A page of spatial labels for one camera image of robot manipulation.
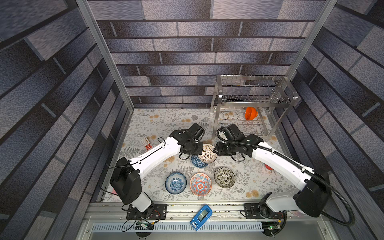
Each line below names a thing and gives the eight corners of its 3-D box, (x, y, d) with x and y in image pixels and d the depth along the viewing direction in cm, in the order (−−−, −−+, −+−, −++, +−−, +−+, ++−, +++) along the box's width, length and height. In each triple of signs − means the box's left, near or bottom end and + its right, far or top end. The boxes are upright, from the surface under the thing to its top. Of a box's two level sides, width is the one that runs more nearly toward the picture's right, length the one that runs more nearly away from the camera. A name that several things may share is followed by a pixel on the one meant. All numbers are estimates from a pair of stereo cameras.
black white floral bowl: (215, 188, 83) (216, 185, 79) (213, 169, 90) (214, 166, 86) (235, 188, 83) (237, 185, 79) (231, 169, 90) (233, 166, 86)
